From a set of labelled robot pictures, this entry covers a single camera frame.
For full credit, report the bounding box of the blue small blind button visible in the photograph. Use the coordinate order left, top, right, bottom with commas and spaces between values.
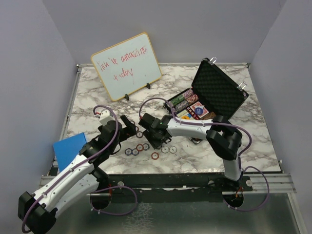
195, 107, 204, 116

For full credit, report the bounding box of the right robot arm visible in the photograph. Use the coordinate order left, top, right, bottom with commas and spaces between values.
139, 113, 242, 191

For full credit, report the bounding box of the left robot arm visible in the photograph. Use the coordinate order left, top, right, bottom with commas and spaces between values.
18, 114, 137, 234

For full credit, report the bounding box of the brown 100 poker chip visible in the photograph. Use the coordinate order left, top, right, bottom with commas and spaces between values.
136, 131, 143, 138

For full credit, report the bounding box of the blue 10 poker chip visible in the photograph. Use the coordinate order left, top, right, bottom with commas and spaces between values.
125, 148, 132, 156
132, 149, 139, 156
143, 143, 150, 150

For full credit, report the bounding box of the white 1 poker chip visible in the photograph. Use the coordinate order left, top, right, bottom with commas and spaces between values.
169, 146, 177, 154
161, 146, 169, 154

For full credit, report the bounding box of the red 5 poker chip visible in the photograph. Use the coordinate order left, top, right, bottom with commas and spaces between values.
136, 144, 144, 151
151, 152, 159, 160

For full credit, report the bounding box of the blue playing card deck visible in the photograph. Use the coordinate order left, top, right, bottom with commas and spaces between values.
176, 110, 189, 118

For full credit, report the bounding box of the blue plastic box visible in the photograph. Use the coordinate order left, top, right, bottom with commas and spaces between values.
53, 133, 87, 172

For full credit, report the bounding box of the red playing card deck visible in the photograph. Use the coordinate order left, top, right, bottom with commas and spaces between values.
190, 101, 210, 120

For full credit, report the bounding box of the black poker chip case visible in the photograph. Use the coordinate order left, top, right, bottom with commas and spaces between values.
163, 57, 250, 144

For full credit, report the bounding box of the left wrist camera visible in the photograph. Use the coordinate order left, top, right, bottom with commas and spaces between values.
96, 110, 114, 126

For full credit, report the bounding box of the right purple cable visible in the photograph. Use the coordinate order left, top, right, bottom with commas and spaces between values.
138, 97, 270, 212

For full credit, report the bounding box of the purple cable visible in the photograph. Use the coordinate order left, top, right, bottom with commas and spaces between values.
138, 97, 270, 212
21, 105, 138, 234

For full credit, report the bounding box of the white whiteboard yellow frame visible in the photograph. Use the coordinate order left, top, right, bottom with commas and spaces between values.
91, 33, 162, 101

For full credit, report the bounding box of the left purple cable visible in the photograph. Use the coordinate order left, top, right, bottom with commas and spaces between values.
21, 105, 138, 234

